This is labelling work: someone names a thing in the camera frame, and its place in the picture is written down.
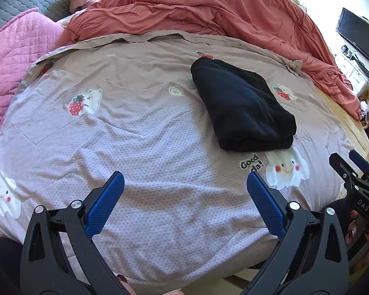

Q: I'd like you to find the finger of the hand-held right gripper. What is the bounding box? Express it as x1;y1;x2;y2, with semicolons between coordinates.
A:
349;149;369;185
329;153;363;192

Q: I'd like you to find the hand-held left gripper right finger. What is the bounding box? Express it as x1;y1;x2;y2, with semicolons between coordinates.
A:
239;171;350;295

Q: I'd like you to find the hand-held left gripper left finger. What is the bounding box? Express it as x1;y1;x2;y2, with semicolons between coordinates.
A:
19;171;133;295

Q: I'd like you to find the black long-sleeve shirt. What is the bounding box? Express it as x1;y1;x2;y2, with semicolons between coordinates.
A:
191;58;296;152

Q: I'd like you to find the person's right hand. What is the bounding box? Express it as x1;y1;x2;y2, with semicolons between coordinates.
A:
346;210;369;247

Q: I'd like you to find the person's left hand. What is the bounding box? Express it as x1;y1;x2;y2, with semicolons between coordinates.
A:
116;274;139;295

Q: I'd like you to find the bed with cream mattress cover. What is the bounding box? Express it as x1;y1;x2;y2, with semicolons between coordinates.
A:
320;95;369;166

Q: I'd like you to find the grey cartoon-print bed sheet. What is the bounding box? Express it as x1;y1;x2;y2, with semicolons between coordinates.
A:
0;32;369;292

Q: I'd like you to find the white television cabinet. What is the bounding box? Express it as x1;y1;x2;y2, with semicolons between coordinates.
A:
335;44;369;97

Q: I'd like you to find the black flat-screen television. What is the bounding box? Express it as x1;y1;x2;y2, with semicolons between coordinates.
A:
336;8;369;64

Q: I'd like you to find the pink quilted blanket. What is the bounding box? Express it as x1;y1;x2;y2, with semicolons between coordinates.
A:
0;8;65;154

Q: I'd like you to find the salmon red duvet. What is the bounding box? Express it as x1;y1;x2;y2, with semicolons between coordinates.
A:
64;0;362;120

